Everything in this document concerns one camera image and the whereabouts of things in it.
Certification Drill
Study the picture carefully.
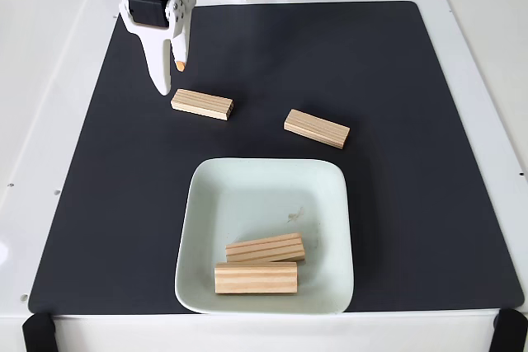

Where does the striped wooden block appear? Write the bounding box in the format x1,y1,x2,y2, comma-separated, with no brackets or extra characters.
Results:
283,108,351,150
170,88,235,122

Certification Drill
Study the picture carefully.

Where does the grooved wooden block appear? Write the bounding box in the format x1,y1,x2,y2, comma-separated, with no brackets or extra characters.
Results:
224,232,307,265

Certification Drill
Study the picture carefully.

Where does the smooth wooden block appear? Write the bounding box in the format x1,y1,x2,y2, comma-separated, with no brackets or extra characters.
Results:
213,260,299,296

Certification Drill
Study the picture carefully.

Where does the pale green square plate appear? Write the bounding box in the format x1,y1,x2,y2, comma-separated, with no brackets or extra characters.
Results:
173,157,356,316

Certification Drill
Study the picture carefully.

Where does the black rubber mat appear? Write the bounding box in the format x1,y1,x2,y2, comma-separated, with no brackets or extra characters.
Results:
27,0,525,315

